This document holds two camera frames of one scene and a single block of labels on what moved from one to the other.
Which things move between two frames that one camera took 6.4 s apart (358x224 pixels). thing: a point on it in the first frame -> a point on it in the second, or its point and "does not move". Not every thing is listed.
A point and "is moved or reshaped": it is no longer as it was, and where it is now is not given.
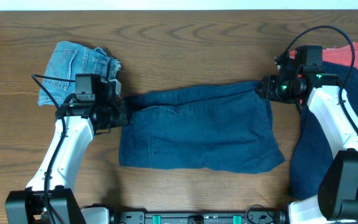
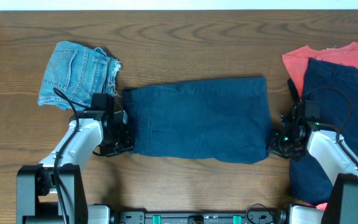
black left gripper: x=122 y=112 -> x=124 y=143
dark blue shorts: x=222 y=127 is moved or reshaped
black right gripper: x=269 y=83 -> x=274 y=147
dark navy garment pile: x=312 y=152 does not move
